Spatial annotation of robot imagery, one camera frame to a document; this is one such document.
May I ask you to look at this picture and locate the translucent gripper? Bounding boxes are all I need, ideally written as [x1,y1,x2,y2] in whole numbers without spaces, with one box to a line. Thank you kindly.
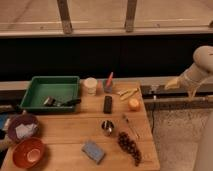
[165,73,202,101]

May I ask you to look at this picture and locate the orange apple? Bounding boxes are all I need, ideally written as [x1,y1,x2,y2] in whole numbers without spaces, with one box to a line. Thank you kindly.
[128,98,140,111]

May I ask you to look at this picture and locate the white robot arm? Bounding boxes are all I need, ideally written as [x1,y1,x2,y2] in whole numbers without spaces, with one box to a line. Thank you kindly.
[164,45,213,100]

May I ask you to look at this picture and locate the grey cup with red tool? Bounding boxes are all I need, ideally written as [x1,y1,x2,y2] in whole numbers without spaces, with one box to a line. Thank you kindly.
[103,72,114,93]

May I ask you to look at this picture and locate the small metal cup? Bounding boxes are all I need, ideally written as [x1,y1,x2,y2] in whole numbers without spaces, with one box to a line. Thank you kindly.
[101,120,114,136]

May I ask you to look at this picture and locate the yellow banana pieces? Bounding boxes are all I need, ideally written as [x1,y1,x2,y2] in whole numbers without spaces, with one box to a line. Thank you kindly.
[118,88,138,100]

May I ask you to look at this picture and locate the thin pen tool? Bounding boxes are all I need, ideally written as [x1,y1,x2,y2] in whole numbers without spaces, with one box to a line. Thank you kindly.
[122,114,140,139]

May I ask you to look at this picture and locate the black rectangular block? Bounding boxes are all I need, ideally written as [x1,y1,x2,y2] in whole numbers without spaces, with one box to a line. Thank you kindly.
[103,96,112,114]

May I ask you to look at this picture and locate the bunch of dark grapes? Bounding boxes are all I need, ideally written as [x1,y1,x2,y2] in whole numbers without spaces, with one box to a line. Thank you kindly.
[118,132,142,166]

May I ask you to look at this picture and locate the white lidded jar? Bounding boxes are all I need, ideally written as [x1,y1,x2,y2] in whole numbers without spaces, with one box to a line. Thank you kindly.
[83,77,98,95]

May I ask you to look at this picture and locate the blue sponge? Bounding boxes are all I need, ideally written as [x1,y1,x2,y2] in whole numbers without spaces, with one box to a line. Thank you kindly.
[82,140,105,164]

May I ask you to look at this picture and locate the black brush in tray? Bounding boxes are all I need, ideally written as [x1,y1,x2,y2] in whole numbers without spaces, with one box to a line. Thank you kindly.
[43,97,81,107]

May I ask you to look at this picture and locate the green plastic tray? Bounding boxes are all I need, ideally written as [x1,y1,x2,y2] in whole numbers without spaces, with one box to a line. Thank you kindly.
[20,76,80,113]

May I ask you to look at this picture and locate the purple bowl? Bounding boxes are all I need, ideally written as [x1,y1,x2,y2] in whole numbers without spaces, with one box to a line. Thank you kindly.
[7,114,39,142]

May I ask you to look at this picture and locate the white crumpled paper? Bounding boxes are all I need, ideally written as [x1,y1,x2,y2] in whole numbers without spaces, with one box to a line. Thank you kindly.
[15,124,37,139]

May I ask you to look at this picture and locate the orange bowl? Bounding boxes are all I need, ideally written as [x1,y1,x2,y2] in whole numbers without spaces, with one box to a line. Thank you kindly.
[12,137,45,169]

